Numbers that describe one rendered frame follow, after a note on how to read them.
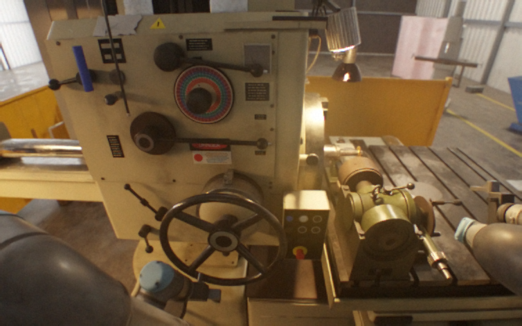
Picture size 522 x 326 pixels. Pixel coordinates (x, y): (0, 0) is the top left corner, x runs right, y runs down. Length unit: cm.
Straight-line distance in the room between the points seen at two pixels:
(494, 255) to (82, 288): 59
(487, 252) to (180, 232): 98
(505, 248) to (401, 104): 321
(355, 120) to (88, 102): 307
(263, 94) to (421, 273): 94
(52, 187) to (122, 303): 140
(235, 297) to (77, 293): 124
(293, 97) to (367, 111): 279
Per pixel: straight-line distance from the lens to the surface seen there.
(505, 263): 56
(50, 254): 37
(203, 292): 86
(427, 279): 127
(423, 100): 379
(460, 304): 142
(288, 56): 77
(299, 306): 158
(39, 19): 188
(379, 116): 363
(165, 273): 71
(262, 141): 77
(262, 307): 158
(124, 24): 89
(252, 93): 79
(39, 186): 181
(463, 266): 141
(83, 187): 163
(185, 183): 98
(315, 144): 102
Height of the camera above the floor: 190
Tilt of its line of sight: 30 degrees down
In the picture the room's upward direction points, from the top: straight up
